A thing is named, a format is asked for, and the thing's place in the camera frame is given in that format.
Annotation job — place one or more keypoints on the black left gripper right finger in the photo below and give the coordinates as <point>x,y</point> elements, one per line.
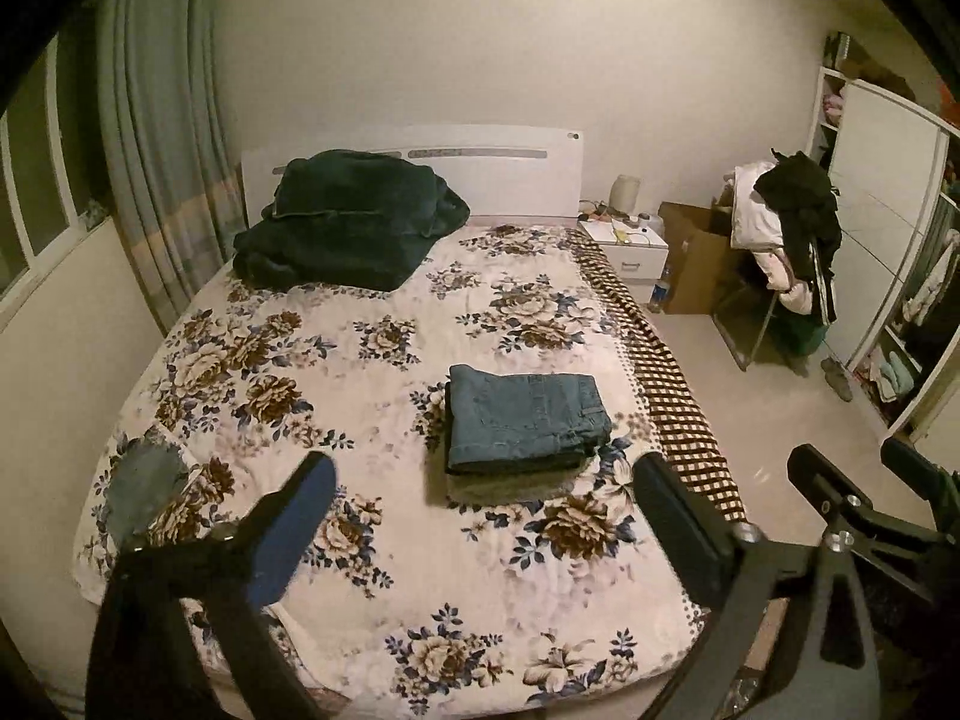
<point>823,663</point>

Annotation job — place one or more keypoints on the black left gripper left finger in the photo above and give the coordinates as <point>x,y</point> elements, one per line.
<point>144,663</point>

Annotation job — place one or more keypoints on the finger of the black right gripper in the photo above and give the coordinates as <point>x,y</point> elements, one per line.
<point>933,484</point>
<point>921,560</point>

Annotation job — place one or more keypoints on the blue denim jeans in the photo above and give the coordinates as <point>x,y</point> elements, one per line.
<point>521,424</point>

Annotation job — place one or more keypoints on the small grey blue cloth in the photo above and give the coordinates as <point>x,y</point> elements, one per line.
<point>150,473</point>

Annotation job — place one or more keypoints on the chair piled with clothes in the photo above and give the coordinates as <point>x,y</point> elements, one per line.
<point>784,229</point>

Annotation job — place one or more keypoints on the floral fleece bed blanket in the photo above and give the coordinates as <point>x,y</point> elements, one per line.
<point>407,604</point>

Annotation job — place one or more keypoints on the white wardrobe with shelves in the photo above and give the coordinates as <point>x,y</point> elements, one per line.
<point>894,167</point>

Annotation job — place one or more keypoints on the grey folded garment under jeans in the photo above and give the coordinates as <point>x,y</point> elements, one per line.
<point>513,488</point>

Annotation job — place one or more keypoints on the brown cardboard box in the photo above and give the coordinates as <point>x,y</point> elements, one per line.
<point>701,262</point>

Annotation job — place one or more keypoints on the white bedside table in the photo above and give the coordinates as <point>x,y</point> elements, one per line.
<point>638,255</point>

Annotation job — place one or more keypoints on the white bedside lamp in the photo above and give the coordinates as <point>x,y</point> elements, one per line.
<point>624,195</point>

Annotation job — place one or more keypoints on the dark green folded blanket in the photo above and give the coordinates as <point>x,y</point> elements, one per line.
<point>348,218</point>

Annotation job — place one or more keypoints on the grey green curtain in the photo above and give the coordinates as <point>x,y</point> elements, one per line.
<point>178,201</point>

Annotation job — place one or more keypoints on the white bed headboard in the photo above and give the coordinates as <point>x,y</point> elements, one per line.
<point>506,173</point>

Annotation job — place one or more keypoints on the window with white frame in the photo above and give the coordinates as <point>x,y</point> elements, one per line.
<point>55,188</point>

